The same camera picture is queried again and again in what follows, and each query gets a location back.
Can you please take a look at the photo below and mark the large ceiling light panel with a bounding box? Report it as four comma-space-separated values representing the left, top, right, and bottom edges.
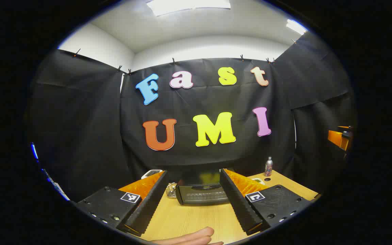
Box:
146, 0, 231, 17

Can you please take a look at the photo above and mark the black backdrop cloth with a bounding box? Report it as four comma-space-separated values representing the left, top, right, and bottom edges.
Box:
26, 32, 356, 203

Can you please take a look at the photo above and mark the black electric oven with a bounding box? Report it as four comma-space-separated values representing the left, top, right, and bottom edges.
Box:
176, 166, 232, 206

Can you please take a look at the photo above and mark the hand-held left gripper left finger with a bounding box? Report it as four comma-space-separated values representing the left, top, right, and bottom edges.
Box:
75, 170, 169, 238

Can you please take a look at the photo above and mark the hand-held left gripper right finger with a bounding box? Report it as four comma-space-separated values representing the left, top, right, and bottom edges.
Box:
219, 168, 314, 236

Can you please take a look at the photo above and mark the white toaster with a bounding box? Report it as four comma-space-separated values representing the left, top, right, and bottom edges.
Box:
141, 169, 163, 180

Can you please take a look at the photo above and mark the small ceiling light panel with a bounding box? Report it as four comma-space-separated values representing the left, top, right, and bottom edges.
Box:
286, 19, 308, 35

